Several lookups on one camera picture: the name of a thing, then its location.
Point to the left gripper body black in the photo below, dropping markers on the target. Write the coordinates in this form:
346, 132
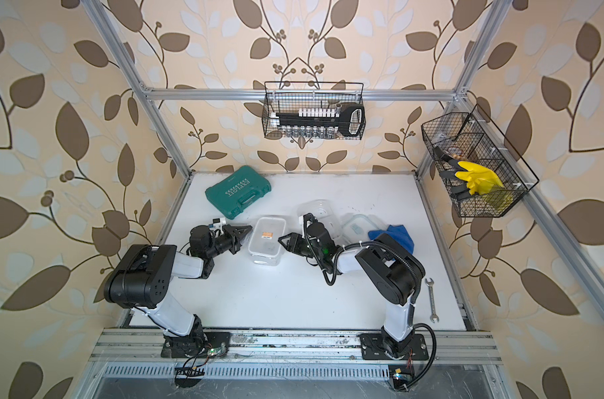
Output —
218, 246

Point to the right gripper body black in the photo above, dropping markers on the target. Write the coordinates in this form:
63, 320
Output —
318, 255

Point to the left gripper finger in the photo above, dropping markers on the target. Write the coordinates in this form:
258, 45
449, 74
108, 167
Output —
238, 232
233, 245

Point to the small clear lunch box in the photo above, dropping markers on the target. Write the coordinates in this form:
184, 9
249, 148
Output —
264, 247

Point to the clear lunch box teal seal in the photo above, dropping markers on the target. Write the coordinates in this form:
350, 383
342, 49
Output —
323, 212

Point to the lunch box lid teal seal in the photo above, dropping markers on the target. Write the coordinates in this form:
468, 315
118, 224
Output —
357, 227

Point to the blue cleaning cloth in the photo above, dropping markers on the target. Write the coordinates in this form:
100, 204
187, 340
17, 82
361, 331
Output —
399, 233

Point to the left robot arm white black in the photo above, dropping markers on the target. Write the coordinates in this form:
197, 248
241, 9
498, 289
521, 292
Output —
142, 278

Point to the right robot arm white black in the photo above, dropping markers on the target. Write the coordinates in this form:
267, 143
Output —
386, 257

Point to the green plastic tool case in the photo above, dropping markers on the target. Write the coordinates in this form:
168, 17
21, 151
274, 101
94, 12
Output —
236, 193

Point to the black socket set holder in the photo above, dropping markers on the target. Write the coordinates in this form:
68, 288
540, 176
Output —
346, 121

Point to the silver combination wrench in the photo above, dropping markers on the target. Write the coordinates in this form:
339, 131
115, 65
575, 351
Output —
434, 318

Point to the black pliers in basket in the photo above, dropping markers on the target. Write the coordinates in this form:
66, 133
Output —
449, 167

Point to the yellow rubber glove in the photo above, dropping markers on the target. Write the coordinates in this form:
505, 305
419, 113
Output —
479, 179

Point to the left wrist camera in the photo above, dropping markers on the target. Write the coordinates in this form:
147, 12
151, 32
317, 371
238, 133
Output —
217, 223

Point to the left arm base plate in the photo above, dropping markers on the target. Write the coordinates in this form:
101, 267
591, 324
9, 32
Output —
197, 344

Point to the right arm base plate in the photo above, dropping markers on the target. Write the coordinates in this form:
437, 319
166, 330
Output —
394, 346

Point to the back black wire basket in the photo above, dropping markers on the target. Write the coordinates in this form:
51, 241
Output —
286, 95

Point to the aluminium front rail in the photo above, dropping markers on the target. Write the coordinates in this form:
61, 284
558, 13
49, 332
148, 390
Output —
303, 346

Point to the side black wire basket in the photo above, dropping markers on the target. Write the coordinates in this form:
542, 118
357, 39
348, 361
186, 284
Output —
472, 136

